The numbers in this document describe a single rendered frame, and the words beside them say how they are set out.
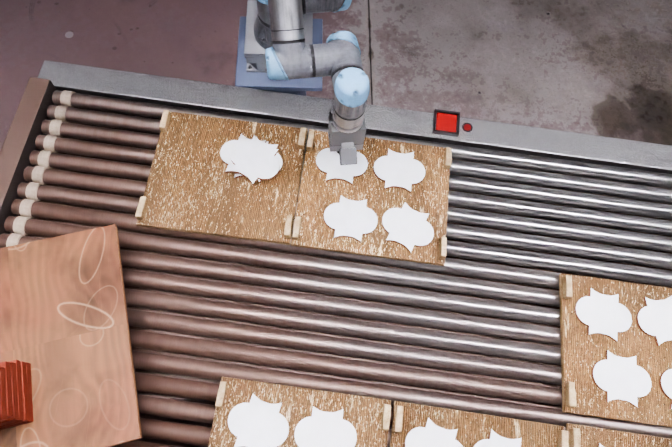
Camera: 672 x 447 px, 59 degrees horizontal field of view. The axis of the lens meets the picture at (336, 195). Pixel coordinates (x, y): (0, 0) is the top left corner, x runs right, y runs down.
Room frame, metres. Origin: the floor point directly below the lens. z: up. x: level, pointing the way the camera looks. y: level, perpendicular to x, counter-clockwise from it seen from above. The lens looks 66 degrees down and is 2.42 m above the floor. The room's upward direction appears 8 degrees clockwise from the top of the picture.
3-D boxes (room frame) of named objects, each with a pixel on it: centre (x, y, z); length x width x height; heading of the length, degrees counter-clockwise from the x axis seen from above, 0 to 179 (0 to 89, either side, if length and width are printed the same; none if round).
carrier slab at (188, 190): (0.67, 0.31, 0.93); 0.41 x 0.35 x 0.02; 90
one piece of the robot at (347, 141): (0.72, -0.01, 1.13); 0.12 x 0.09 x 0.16; 13
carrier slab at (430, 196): (0.67, -0.10, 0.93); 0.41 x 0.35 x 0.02; 90
